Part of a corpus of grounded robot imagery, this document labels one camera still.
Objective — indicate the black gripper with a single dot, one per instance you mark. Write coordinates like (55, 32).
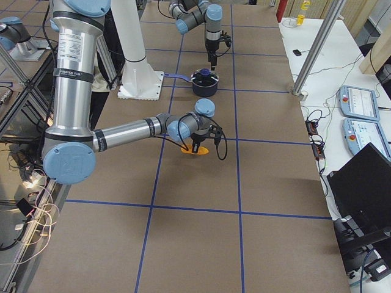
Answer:
(211, 49)
(198, 140)

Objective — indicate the yellow plastic corn cob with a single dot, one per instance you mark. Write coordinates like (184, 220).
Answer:
(187, 149)

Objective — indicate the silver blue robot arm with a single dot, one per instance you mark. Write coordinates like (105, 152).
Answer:
(191, 14)
(70, 144)

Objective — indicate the glass lid purple knob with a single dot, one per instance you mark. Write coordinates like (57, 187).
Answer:
(204, 77)

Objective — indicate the dark blue saucepan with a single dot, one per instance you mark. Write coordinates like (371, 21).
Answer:
(200, 91)

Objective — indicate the small black square sensor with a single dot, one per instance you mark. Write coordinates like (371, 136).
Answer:
(297, 52)

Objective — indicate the orange black power strip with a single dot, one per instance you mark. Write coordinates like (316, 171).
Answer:
(317, 142)

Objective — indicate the far blue teach pendant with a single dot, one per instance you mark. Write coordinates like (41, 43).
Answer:
(356, 102)

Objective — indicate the blue teach pendant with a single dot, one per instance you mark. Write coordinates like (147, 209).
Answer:
(358, 133)
(356, 102)

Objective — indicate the near blue teach pendant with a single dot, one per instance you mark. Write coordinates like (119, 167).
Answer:
(358, 133)

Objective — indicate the black laptop computer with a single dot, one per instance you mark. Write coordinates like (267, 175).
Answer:
(362, 186)

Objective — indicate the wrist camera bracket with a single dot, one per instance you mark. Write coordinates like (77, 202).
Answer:
(226, 38)
(215, 133)

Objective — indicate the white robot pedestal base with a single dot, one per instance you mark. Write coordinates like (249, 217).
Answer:
(139, 79)

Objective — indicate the aluminium frame post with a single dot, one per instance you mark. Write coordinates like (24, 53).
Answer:
(318, 43)

